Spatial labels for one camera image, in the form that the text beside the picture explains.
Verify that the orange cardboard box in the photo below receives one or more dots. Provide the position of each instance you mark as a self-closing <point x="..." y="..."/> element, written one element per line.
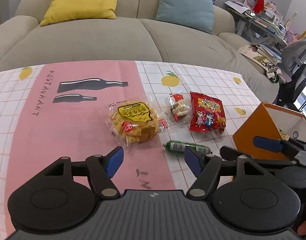
<point x="269" y="121"/>

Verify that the green sausage stick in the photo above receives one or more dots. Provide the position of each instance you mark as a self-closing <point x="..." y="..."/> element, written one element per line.
<point x="179" y="147"/>

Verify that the teal cushion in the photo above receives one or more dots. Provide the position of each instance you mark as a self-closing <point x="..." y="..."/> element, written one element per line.
<point x="196" y="14"/>

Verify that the book stack on sofa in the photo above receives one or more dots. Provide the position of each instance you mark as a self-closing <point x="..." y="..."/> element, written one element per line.
<point x="268" y="53"/>

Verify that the beige fabric sofa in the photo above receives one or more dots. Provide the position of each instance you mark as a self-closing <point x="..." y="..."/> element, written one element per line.
<point x="134" y="34"/>

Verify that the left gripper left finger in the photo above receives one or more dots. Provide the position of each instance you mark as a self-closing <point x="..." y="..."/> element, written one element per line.
<point x="101" y="169"/>

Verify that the small clear red snack pack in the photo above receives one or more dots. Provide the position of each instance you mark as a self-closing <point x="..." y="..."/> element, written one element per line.
<point x="178" y="109"/>

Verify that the pink white lemon tablecloth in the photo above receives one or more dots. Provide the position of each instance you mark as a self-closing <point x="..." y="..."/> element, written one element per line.
<point x="54" y="110"/>

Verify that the yellow round cracker pack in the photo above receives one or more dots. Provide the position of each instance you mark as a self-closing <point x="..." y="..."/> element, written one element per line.
<point x="136" y="121"/>

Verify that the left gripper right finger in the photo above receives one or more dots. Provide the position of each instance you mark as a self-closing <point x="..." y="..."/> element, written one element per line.
<point x="206" y="169"/>

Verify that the yellow cushion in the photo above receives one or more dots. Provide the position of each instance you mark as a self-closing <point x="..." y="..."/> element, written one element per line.
<point x="68" y="10"/>

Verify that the cluttered white desk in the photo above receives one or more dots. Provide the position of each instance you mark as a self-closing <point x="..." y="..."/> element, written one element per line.
<point x="266" y="27"/>

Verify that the grey desk chair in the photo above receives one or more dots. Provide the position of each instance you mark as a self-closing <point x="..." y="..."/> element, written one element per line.
<point x="293" y="79"/>

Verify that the floral tote bag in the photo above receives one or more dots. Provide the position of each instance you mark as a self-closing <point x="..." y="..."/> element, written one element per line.
<point x="271" y="70"/>

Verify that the red cartoon snack bag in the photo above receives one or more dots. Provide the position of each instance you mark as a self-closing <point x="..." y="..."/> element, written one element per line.
<point x="207" y="114"/>

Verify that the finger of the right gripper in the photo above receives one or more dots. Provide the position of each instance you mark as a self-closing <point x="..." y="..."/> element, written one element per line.
<point x="228" y="153"/>
<point x="267" y="144"/>

